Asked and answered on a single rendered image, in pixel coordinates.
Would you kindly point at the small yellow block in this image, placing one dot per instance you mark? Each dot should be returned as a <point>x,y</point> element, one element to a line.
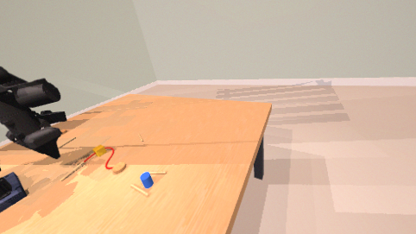
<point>100,150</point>

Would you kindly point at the blue cylinder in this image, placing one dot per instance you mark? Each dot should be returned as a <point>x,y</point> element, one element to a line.
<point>146,180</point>

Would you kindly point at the round wooden button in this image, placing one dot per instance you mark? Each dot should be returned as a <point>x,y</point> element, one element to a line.
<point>119,167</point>

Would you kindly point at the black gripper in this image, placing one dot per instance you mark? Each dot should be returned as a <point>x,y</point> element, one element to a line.
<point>25,129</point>

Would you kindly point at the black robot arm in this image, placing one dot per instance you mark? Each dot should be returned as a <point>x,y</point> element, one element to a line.
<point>26,95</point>

